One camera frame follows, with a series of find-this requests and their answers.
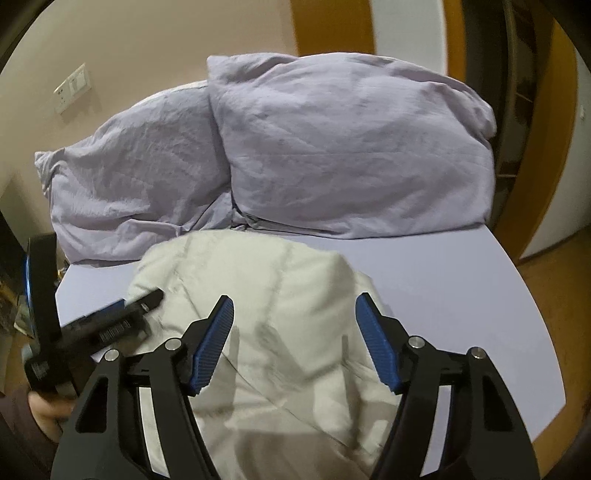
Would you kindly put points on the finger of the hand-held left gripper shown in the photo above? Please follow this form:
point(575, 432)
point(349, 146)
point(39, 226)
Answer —
point(115, 334)
point(106, 314)

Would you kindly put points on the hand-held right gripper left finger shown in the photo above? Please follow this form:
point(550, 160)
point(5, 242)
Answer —
point(212, 353)

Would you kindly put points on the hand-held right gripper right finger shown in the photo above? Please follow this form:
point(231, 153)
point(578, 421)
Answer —
point(378, 348)

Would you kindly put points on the light grey puffer jacket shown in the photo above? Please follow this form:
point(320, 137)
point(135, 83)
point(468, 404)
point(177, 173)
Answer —
point(286, 369)

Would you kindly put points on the person's left forearm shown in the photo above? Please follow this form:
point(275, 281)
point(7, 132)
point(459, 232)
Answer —
point(18, 434)

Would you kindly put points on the person's left hand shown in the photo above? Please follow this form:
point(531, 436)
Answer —
point(48, 415)

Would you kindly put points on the bed with lilac sheet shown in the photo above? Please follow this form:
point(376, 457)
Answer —
point(461, 300)

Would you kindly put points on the lilac pillow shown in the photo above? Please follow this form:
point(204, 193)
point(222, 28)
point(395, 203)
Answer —
point(134, 175)
point(351, 147)

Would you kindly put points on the dark wardrobe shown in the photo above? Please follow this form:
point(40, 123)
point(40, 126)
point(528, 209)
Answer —
point(503, 69)

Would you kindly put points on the white wall socket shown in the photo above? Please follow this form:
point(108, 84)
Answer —
point(62, 98)

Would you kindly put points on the orange wooden door frame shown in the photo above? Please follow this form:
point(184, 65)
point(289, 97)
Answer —
point(549, 138)

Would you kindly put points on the small white wall switch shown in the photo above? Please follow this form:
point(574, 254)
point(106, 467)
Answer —
point(582, 112)

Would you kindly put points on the orange wooden wall panel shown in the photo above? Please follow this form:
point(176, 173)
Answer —
point(332, 25)

